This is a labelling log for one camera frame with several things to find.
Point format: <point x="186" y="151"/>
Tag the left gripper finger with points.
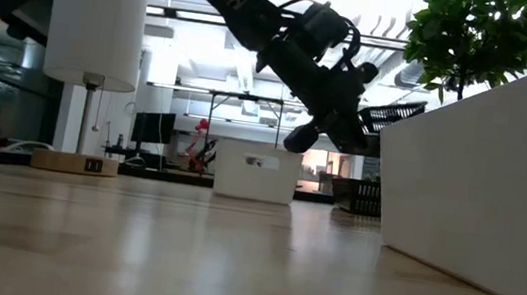
<point x="352" y="138"/>

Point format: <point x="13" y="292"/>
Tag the black slotted plastic basket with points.
<point x="355" y="196"/>
<point x="393" y="114"/>

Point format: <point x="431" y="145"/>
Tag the white plastic basket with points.
<point x="480" y="184"/>
<point x="239" y="180"/>

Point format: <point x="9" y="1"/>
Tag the red desk lamp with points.
<point x="202" y="125"/>

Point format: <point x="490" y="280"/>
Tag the long ceiling light bar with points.
<point x="199" y="16"/>

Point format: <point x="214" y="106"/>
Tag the potted green leafy plant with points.
<point x="473" y="37"/>

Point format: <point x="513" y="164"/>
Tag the black computer monitor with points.
<point x="152" y="126"/>

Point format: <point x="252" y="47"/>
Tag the white cylindrical table lamp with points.
<point x="97" y="21"/>

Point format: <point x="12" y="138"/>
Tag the black table frame crossbar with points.
<point x="164" y="175"/>

